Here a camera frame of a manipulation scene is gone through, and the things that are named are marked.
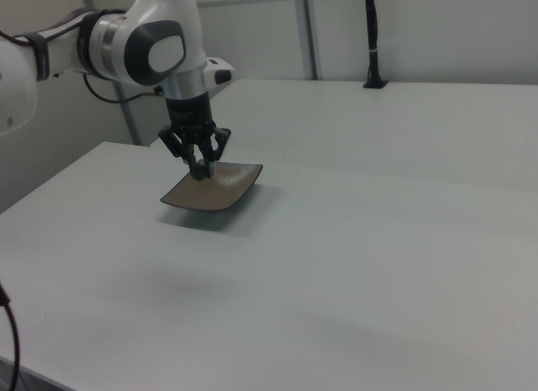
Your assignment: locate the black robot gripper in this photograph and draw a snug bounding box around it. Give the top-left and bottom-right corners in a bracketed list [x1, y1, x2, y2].
[157, 92, 232, 182]

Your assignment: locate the square brown ceramic plate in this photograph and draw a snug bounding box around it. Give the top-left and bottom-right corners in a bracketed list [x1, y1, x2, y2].
[158, 160, 265, 212]

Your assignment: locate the black pole with base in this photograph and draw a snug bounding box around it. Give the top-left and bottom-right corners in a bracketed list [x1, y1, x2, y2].
[362, 0, 390, 90]

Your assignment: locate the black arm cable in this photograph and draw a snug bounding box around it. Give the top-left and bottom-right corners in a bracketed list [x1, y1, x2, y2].
[0, 8, 166, 104]

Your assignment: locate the black loose cable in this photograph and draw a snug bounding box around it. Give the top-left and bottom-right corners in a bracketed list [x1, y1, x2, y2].
[0, 281, 23, 391]

